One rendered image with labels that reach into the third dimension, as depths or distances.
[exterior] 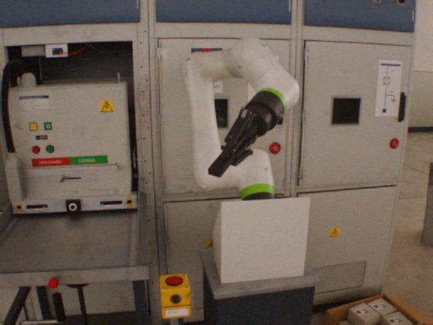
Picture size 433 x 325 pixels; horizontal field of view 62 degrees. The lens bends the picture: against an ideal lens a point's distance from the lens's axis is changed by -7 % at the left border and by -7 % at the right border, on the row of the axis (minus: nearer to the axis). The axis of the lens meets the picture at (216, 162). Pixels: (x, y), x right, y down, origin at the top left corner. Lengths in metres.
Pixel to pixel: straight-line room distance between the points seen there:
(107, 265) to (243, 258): 0.45
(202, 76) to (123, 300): 1.30
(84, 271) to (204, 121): 0.67
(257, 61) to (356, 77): 1.09
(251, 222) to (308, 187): 0.87
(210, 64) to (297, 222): 0.65
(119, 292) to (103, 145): 0.88
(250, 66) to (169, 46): 0.79
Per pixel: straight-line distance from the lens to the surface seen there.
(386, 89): 2.17
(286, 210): 1.29
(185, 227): 1.98
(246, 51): 1.04
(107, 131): 1.62
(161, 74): 1.78
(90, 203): 1.71
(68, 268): 1.34
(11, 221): 1.76
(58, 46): 1.87
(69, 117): 1.63
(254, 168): 1.38
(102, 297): 2.20
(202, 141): 1.41
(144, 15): 1.81
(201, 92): 1.44
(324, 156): 2.06
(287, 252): 1.36
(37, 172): 1.67
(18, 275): 1.38
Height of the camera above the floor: 1.50
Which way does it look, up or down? 16 degrees down
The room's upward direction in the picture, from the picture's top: straight up
